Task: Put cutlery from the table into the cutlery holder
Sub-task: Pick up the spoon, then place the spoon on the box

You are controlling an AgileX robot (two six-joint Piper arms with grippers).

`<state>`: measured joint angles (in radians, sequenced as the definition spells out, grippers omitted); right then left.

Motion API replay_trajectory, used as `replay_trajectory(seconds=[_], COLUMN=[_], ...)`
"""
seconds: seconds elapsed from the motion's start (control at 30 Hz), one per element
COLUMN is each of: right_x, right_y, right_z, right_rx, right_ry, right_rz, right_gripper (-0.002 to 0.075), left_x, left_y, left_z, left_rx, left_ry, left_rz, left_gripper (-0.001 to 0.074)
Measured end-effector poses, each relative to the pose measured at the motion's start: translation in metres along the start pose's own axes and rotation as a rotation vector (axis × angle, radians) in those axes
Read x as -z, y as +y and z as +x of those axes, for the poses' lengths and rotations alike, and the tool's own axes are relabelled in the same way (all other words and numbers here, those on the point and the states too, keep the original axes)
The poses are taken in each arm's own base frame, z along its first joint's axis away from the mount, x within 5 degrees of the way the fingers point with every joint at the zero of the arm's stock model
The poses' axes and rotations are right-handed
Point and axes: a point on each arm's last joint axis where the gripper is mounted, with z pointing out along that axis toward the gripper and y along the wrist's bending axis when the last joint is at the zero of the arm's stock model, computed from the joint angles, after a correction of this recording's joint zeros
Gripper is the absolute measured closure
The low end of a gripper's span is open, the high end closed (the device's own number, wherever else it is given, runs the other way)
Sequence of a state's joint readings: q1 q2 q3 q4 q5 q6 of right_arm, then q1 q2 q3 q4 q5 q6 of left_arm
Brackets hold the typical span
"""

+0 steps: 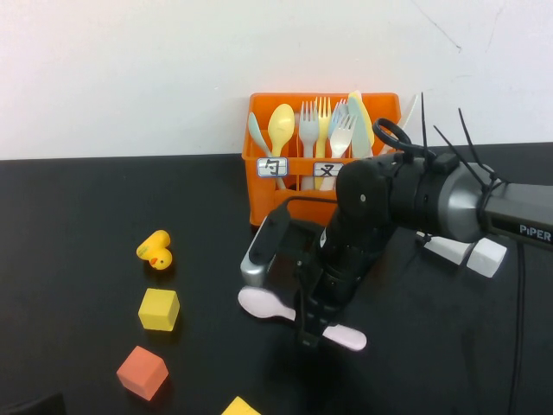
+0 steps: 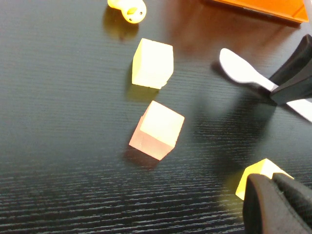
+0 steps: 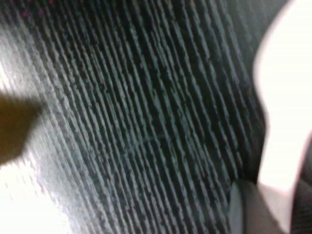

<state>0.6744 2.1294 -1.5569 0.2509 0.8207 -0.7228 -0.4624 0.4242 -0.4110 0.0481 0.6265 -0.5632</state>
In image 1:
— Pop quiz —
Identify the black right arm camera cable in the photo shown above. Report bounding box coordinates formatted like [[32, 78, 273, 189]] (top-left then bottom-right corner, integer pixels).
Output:
[[276, 117, 437, 208]]

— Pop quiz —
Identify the white power adapter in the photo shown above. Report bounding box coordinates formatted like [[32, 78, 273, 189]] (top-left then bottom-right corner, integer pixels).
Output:
[[416, 232, 473, 265]]

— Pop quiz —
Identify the orange plastic cutlery holder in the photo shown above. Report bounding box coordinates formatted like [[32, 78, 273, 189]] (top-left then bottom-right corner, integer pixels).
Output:
[[240, 92, 410, 229]]

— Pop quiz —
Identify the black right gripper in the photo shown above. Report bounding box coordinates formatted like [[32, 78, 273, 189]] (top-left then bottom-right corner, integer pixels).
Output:
[[296, 228, 381, 349]]

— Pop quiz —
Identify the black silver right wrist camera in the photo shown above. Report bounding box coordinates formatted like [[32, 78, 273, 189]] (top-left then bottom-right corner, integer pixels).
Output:
[[239, 199, 323, 299]]

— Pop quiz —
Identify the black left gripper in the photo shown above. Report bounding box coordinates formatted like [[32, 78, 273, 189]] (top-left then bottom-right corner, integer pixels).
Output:
[[0, 392, 66, 415]]

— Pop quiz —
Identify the paper label for spoons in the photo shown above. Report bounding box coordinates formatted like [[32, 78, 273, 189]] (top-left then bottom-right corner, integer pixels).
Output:
[[257, 156, 289, 178]]

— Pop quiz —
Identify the grey plastic fork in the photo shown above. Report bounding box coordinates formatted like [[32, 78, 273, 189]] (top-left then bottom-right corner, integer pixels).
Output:
[[300, 100, 321, 191]]

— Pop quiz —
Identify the yellow plastic knife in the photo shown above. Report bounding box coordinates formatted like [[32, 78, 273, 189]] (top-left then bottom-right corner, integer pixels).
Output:
[[350, 91, 377, 159]]

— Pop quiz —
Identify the yellow plastic spoon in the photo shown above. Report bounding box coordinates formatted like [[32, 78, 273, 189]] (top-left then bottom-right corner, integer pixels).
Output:
[[267, 104, 296, 159]]

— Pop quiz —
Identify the white plastic fork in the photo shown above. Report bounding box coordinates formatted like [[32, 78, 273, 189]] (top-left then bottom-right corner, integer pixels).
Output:
[[321, 112, 359, 191]]

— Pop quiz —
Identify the yellow foam cube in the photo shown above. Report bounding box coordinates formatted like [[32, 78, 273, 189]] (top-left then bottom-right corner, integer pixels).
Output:
[[220, 395, 263, 415], [137, 287, 181, 333]]

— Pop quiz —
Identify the orange foam cube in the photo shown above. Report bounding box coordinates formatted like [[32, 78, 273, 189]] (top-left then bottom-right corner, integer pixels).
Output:
[[116, 345, 170, 402]]

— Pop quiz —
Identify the black cable tie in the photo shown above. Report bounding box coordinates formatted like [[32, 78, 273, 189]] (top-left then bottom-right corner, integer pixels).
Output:
[[419, 92, 429, 162], [457, 107, 496, 185], [433, 124, 470, 169]]

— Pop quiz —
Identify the pale pink plastic spoon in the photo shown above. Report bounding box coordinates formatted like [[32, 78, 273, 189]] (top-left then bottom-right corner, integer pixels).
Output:
[[238, 287, 368, 353]]

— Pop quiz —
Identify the paper label for forks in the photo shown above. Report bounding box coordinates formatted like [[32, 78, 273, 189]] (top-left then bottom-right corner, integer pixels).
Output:
[[313, 161, 345, 178]]

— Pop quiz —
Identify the yellow plastic fork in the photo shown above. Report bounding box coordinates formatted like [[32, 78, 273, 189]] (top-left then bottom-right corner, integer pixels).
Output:
[[314, 96, 334, 191]]

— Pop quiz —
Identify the pale teal plastic spoon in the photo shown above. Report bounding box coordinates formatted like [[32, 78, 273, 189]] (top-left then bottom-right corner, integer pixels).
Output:
[[247, 112, 287, 190]]

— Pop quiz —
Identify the white plastic knife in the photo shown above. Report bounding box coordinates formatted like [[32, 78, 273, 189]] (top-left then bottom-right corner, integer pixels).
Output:
[[378, 93, 419, 156]]

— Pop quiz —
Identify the grey-green plastic knife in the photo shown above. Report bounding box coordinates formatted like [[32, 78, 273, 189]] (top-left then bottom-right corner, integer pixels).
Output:
[[347, 96, 369, 159]]

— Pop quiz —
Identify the light blue plastic fork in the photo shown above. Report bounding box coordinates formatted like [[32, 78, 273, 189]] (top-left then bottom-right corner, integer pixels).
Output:
[[327, 110, 343, 148]]

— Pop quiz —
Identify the yellow rubber duck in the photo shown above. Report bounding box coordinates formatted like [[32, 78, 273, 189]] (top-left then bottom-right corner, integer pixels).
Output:
[[136, 229, 174, 271]]

